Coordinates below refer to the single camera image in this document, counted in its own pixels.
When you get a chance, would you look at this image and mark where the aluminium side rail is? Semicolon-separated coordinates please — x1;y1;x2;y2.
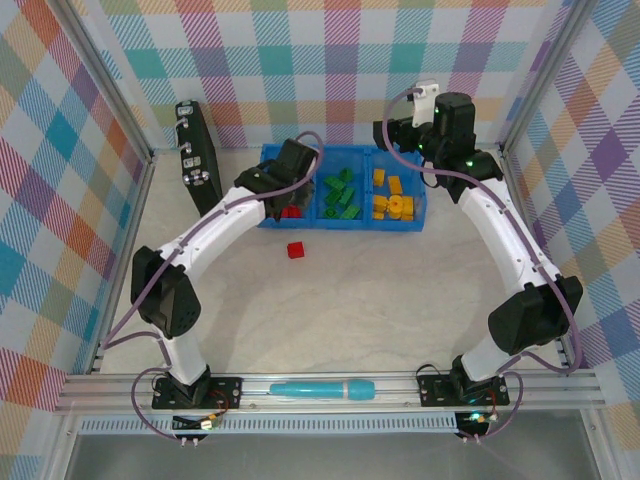
499;149;574;370
87;152;157;375

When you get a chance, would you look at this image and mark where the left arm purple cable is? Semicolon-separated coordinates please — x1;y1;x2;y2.
102;130;325;444

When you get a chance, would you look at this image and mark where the aluminium frame post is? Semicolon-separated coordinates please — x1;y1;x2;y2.
59;0;156;161
499;0;595;154

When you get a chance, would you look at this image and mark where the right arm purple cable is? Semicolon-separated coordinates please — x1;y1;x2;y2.
382;89;582;444

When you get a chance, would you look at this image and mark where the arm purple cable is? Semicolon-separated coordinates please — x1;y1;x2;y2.
382;89;582;444
102;130;325;444

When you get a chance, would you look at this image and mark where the teal marker pen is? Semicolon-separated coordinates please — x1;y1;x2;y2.
269;378;376;404

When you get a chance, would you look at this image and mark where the blue three-compartment bin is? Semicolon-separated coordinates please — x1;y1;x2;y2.
255;143;429;235

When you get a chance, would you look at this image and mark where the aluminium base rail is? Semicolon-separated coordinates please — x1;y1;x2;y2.
54;372;609;416

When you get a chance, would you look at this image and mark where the small wired connector board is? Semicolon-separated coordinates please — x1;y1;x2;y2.
172;413;224;432
457;410;501;427

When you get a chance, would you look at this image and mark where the white slotted cable duct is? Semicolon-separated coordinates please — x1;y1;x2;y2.
79;417;459;435

